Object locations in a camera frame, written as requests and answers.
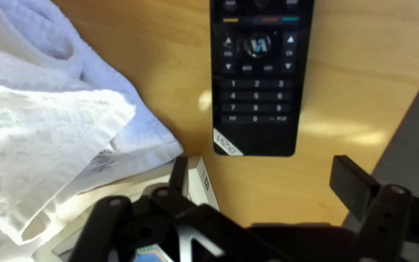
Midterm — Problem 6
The black TV remote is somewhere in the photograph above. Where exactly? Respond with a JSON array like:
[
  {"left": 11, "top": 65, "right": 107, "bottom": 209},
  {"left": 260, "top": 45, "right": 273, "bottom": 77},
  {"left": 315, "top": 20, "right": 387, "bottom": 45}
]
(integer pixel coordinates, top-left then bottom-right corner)
[{"left": 208, "top": 0, "right": 315, "bottom": 158}]

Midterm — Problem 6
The white crumpled cloth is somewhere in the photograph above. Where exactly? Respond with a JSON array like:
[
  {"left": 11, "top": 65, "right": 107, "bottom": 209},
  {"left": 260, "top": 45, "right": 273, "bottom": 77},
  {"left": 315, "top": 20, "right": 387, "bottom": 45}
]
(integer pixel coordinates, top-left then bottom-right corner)
[{"left": 0, "top": 0, "right": 186, "bottom": 262}]

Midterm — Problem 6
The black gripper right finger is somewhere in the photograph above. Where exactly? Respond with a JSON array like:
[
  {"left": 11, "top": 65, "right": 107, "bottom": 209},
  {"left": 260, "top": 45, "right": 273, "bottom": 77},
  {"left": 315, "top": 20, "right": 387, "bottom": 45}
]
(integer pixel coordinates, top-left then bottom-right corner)
[{"left": 328, "top": 154, "right": 419, "bottom": 262}]

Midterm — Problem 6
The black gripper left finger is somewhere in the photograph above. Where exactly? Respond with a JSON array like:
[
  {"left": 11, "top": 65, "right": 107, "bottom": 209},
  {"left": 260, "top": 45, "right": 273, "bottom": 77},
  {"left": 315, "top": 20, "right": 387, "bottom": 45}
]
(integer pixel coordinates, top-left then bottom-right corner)
[{"left": 66, "top": 154, "right": 289, "bottom": 262}]

